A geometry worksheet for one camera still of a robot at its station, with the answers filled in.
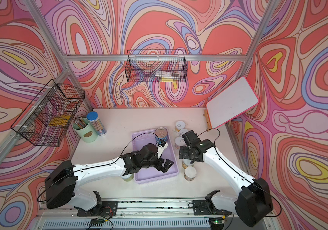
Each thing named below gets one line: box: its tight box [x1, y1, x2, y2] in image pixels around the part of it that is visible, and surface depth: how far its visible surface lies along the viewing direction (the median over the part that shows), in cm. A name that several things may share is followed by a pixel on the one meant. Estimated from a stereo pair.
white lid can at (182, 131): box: [178, 128, 189, 137], surface depth 101 cm
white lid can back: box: [174, 120, 186, 134], surface depth 104 cm
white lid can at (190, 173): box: [184, 165, 198, 182], surface depth 81 cm
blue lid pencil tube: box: [86, 111, 108, 137], surface depth 93 cm
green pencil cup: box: [72, 117, 98, 143], surface depth 95 cm
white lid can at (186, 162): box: [181, 158, 195, 170], surface depth 84 cm
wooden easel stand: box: [202, 108, 212, 132], surface depth 107 cm
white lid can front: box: [174, 136, 186, 150], surface depth 95 cm
